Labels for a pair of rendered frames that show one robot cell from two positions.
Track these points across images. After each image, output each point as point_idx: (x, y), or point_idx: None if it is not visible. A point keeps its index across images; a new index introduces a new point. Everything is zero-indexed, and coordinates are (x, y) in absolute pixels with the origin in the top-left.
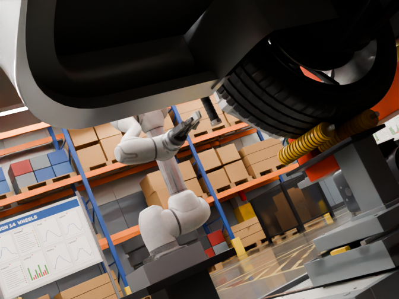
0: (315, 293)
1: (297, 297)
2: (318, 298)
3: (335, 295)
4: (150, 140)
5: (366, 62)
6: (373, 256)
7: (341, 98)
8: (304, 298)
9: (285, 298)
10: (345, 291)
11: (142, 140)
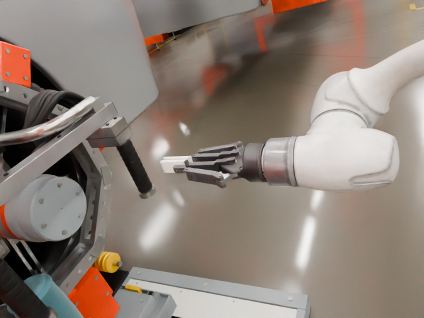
0: (175, 300)
1: (195, 304)
2: (162, 280)
3: (148, 277)
4: (312, 118)
5: None
6: None
7: None
8: (180, 291)
9: (214, 312)
10: (143, 282)
11: (313, 106)
